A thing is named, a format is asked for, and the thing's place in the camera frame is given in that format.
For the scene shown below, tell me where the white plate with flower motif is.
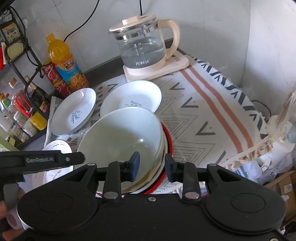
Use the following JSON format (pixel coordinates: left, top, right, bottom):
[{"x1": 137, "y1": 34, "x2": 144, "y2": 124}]
[{"x1": 31, "y1": 139, "x2": 75, "y2": 189}]

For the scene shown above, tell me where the soy sauce jug red handle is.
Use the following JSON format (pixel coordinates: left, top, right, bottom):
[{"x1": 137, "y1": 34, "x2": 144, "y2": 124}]
[{"x1": 12, "y1": 81, "x2": 49, "y2": 131}]

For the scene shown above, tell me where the small white plate blue logo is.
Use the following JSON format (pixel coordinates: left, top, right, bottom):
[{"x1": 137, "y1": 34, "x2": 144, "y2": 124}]
[{"x1": 100, "y1": 80, "x2": 162, "y2": 117}]

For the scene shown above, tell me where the orange juice bottle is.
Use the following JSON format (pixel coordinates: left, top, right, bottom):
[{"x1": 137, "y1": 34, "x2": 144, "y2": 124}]
[{"x1": 46, "y1": 34, "x2": 89, "y2": 92}]

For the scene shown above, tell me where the white bowl yellow-green outside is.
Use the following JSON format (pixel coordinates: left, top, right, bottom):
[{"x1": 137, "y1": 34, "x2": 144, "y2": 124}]
[{"x1": 122, "y1": 129, "x2": 168, "y2": 194}]

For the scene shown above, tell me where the glass electric kettle cream handle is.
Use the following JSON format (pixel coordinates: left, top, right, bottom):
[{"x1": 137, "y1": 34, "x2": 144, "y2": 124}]
[{"x1": 109, "y1": 15, "x2": 181, "y2": 69}]

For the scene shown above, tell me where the white bowl with plant print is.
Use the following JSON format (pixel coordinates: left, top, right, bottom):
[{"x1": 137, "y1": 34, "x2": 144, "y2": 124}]
[{"x1": 77, "y1": 106, "x2": 164, "y2": 193}]

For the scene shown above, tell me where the person left hand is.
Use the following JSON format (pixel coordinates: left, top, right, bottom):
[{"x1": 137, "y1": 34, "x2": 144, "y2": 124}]
[{"x1": 1, "y1": 184, "x2": 25, "y2": 240}]

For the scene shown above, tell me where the red snack can stack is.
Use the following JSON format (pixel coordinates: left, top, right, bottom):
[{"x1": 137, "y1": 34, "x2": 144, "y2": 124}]
[{"x1": 42, "y1": 60, "x2": 72, "y2": 99}]

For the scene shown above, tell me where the white plate with blue script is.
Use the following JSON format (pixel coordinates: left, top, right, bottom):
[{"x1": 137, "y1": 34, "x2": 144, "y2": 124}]
[{"x1": 50, "y1": 88, "x2": 96, "y2": 136}]

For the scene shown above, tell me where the patterned white table cloth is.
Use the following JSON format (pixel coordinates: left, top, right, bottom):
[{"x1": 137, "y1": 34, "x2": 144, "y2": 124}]
[{"x1": 45, "y1": 53, "x2": 273, "y2": 195}]

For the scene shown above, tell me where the cream kettle base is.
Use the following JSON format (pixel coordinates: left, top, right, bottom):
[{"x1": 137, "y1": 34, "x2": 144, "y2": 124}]
[{"x1": 123, "y1": 50, "x2": 189, "y2": 81}]

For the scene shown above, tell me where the black metal kitchen rack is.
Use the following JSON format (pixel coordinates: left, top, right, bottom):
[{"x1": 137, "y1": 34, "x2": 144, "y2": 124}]
[{"x1": 0, "y1": 5, "x2": 55, "y2": 149}]

